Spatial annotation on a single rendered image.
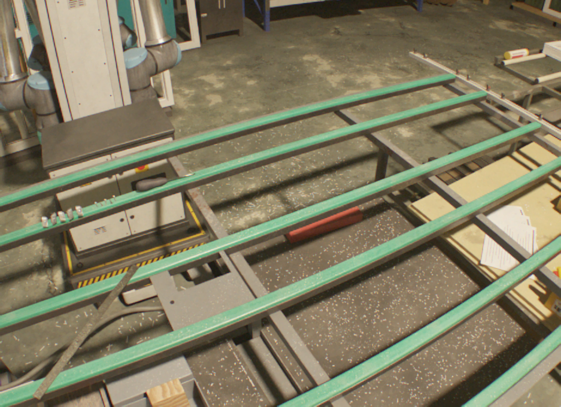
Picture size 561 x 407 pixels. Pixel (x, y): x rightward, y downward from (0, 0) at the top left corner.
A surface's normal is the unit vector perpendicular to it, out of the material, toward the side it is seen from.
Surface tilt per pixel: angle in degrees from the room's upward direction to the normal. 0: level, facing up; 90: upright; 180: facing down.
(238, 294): 0
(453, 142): 0
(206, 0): 90
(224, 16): 90
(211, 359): 0
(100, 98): 90
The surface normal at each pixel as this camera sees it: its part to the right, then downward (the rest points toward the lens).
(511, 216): 0.00, -0.78
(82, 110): 0.45, 0.56
